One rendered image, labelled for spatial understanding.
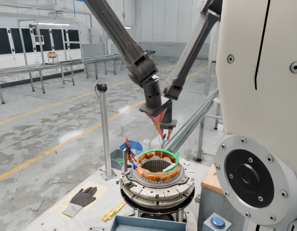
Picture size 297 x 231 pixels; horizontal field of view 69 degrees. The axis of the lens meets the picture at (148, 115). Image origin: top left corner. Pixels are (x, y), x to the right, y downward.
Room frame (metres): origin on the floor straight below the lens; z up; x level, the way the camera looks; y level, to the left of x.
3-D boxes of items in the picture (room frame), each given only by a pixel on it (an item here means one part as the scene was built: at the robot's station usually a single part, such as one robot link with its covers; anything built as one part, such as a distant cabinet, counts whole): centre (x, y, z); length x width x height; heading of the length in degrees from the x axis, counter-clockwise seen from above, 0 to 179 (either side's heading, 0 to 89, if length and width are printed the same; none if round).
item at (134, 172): (0.79, -0.04, 1.05); 0.22 x 0.22 x 0.12
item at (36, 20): (7.09, 2.98, 1.39); 1.56 x 0.82 x 1.29; 153
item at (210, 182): (0.79, -0.36, 1.05); 0.20 x 0.19 x 0.02; 148
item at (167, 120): (0.95, -0.08, 1.28); 0.10 x 0.07 x 0.07; 75
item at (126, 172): (0.77, 0.09, 1.15); 0.03 x 0.02 x 0.12; 139
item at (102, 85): (1.17, 0.26, 1.37); 0.06 x 0.04 x 0.04; 38
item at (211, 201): (0.79, -0.36, 0.91); 0.19 x 0.19 x 0.26; 58
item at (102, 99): (1.18, 0.26, 1.07); 0.03 x 0.03 x 0.57; 38
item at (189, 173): (0.79, -0.04, 1.09); 0.32 x 0.32 x 0.01
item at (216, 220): (0.57, -0.24, 1.04); 0.04 x 0.04 x 0.01
